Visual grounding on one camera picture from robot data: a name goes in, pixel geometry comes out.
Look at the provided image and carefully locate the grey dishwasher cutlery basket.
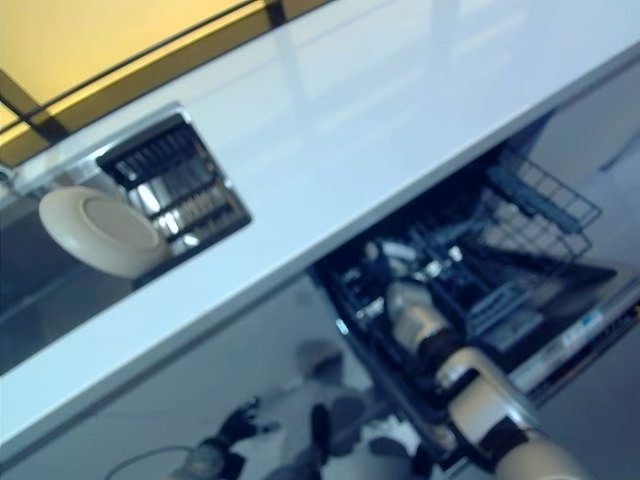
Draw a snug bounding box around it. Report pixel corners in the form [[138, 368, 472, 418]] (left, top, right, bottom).
[[466, 281, 547, 352]]

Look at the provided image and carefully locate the dark wire dishwasher upper rack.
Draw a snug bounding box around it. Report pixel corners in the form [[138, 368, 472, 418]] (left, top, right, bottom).
[[478, 146, 602, 267]]

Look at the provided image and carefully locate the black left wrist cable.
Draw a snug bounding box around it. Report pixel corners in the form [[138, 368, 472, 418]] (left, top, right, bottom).
[[106, 446, 202, 480]]

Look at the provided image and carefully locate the stainless steel sink basin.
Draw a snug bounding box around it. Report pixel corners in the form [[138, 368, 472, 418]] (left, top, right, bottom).
[[0, 101, 255, 377]]

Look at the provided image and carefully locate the dark wire dishwasher lower rack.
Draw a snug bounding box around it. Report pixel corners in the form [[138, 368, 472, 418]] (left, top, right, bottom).
[[312, 219, 556, 406]]

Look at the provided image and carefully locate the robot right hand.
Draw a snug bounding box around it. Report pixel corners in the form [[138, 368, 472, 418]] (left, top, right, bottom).
[[414, 327, 469, 371]]

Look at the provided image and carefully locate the white narrow cabinet door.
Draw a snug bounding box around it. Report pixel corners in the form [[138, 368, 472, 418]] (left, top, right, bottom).
[[0, 278, 377, 480]]

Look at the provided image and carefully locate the open dishwasher door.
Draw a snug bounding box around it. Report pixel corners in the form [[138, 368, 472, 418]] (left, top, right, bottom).
[[308, 263, 640, 472]]

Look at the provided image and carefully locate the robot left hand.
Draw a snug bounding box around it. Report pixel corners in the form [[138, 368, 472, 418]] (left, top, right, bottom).
[[219, 397, 279, 454]]

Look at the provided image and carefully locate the dark wire dishwasher rack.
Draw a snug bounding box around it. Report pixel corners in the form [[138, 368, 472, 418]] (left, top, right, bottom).
[[478, 146, 602, 267], [312, 219, 556, 406]]

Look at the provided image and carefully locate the black dish drying rack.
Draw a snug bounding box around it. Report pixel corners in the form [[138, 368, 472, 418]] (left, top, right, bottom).
[[94, 111, 255, 290]]

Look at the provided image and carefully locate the white base cabinet panel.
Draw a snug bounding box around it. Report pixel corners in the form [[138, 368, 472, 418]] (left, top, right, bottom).
[[528, 63, 640, 172]]

